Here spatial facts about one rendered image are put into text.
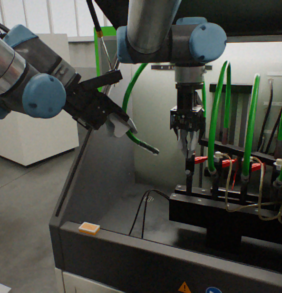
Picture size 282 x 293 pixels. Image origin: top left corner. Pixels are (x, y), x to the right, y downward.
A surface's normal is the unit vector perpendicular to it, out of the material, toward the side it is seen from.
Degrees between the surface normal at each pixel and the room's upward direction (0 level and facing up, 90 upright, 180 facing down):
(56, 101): 89
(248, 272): 0
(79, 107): 77
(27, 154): 90
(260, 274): 0
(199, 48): 90
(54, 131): 90
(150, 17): 154
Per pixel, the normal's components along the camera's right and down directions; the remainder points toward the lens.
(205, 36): 0.08, 0.34
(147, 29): -0.19, 0.98
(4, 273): -0.03, -0.94
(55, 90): 0.73, 0.22
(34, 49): 0.53, 0.02
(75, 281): -0.39, 0.33
